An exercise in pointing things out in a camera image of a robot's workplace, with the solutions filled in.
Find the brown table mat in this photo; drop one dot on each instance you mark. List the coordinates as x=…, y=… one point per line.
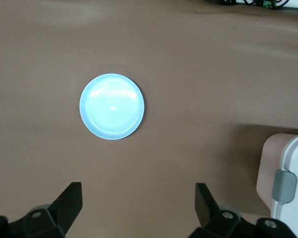
x=164, y=49

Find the light blue round plate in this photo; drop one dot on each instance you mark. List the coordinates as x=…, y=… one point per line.
x=113, y=106

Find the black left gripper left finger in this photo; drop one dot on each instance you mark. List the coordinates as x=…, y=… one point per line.
x=52, y=215

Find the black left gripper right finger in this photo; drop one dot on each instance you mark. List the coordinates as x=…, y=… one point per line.
x=213, y=218

